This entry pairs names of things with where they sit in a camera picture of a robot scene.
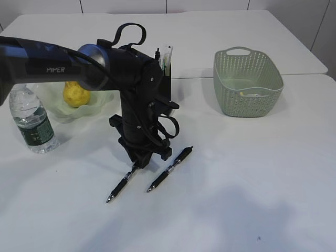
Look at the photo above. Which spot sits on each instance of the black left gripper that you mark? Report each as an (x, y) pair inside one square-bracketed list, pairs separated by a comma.
[(138, 146)]

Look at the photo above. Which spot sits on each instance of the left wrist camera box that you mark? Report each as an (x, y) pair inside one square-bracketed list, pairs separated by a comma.
[(164, 106)]

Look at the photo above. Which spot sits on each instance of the clear plastic water bottle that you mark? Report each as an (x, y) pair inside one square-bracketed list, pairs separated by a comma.
[(32, 120)]

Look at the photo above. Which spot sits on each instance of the black square pen holder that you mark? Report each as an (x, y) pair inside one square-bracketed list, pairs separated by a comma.
[(165, 86)]

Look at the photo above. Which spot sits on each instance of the clear plastic ruler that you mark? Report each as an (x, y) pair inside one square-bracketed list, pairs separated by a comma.
[(165, 60)]

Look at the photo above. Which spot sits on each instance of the grey-green woven plastic basket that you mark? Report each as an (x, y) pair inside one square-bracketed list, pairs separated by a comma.
[(240, 68)]

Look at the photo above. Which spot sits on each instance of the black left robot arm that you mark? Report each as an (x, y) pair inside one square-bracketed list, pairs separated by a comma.
[(98, 67)]

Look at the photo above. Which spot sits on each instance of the black gel pen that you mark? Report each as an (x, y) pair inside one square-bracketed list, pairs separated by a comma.
[(185, 152), (124, 181)]

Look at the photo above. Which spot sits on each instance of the yellow packaging paper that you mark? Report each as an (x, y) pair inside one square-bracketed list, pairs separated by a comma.
[(254, 93)]

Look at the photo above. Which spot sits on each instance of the yellow pear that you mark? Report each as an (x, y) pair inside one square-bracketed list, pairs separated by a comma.
[(74, 95)]

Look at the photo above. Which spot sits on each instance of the pale green glass plate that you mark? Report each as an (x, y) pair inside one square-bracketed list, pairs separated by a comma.
[(50, 94)]

